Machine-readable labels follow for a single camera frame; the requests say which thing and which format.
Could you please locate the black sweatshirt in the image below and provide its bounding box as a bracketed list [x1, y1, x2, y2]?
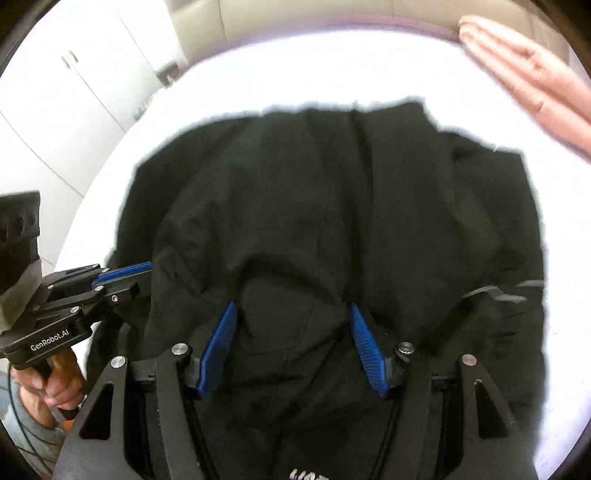
[108, 102, 545, 479]

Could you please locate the grey left sleeve forearm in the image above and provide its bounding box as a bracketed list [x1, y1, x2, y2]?
[1, 372, 66, 479]

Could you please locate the person's left hand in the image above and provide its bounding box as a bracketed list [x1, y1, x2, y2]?
[10, 348, 85, 411]

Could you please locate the white wardrobe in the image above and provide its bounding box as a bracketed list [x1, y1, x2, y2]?
[1, 1, 180, 266]

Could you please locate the beige padded headboard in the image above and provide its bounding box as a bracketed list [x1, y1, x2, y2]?
[165, 0, 569, 63]

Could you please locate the patterned lilac bed sheet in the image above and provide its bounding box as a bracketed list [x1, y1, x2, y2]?
[56, 29, 590, 479]

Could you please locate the folded pink blanket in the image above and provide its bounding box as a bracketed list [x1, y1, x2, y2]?
[458, 15, 590, 158]

